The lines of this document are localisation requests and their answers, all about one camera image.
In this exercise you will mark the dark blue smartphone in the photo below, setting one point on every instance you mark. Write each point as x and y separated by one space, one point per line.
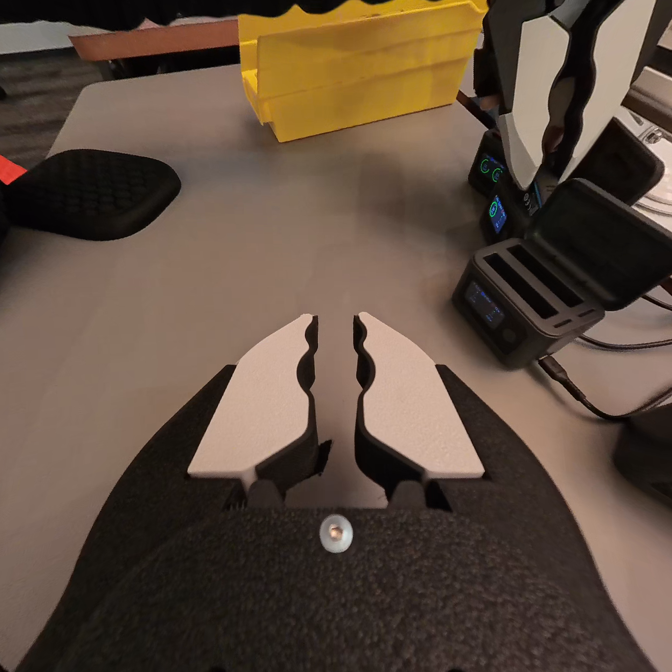
485 119

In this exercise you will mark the yellow plastic bin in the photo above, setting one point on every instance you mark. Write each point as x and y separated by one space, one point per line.
367 89

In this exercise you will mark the black battery charging case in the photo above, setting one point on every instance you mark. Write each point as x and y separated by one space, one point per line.
619 162
485 168
593 246
648 451

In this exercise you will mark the black chair armrest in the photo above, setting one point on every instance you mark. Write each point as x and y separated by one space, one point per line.
94 194

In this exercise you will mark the black jacket orange stripe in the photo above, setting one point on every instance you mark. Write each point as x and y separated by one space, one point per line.
10 173

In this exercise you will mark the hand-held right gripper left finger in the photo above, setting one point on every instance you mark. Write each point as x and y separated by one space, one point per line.
257 409

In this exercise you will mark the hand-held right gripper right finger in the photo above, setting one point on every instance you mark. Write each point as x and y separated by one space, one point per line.
414 409

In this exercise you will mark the person's left hand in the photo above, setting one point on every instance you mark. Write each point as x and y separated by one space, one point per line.
488 101

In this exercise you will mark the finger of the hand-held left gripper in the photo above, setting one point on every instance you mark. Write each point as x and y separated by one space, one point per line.
535 73
624 52

